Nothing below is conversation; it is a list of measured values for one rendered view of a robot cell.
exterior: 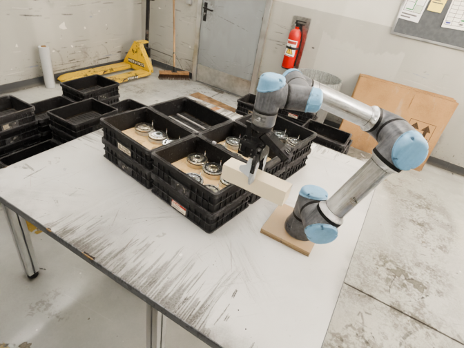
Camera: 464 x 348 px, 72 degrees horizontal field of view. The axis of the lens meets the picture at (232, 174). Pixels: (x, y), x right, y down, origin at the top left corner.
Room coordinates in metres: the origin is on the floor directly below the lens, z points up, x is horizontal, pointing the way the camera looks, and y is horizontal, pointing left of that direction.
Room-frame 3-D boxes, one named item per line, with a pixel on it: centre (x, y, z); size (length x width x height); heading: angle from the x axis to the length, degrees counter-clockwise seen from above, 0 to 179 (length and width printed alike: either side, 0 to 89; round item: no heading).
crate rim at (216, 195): (1.22, 0.13, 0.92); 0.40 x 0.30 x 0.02; 56
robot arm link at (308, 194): (1.10, -0.35, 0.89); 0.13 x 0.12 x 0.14; 8
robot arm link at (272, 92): (0.93, -0.07, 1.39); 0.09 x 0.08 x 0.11; 98
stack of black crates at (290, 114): (3.07, -0.52, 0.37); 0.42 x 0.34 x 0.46; 66
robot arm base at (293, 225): (1.11, -0.35, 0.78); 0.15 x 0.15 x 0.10
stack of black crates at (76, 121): (2.12, 1.17, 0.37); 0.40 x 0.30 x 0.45; 156
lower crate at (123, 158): (1.44, 0.46, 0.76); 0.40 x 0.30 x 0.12; 56
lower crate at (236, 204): (1.22, 0.13, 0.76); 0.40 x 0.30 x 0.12; 56
